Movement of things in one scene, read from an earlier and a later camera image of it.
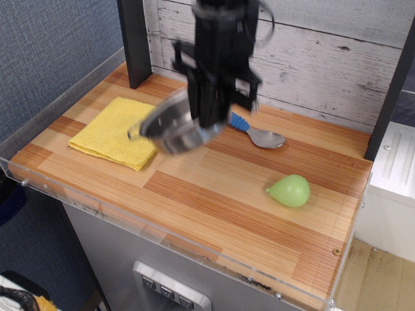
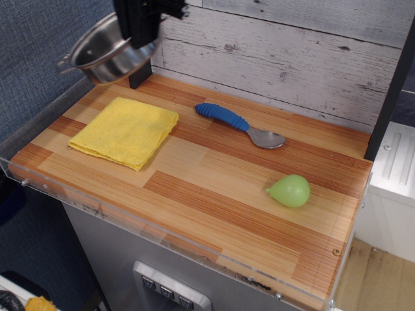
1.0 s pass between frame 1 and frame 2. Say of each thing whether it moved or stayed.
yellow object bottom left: stayed
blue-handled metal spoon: stayed
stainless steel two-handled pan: moved
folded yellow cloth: stayed
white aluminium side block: stayed
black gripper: moved
